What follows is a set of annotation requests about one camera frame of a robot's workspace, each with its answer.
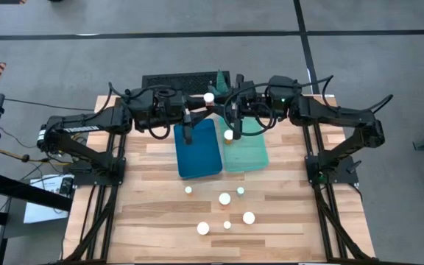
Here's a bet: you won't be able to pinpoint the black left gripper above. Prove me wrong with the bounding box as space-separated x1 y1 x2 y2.
171 91 215 145

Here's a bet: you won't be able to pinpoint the small grey pill bottle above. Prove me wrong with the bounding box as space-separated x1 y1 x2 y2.
202 91 216 108

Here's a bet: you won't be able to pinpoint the black perforated floor mat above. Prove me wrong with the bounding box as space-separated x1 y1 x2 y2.
141 71 231 96

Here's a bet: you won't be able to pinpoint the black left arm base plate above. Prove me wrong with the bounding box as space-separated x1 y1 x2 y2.
68 158 127 186

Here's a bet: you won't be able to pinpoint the dark blue plastic bin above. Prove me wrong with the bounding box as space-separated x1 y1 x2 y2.
173 118 223 180

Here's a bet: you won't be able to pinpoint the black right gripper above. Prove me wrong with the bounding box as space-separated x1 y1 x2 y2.
214 74 269 141

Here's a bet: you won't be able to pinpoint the white paper sheets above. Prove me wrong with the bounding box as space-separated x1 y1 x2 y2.
23 176 75 225

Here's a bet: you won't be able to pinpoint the black desk beam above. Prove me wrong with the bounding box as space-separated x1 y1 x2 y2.
0 174 73 213

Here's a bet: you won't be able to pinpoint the black aluminium table frame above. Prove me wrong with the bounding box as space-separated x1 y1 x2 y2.
63 95 374 264

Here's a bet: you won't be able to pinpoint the green succulent in white pot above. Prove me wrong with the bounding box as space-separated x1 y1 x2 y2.
211 68 232 96

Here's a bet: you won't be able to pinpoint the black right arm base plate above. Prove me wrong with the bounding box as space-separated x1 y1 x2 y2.
305 155 360 184

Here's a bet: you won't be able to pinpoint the small black device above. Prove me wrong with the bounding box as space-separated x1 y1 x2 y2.
59 177 74 196

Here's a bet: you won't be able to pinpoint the translucent teal plastic bin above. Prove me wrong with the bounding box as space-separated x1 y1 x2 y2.
218 116 271 174

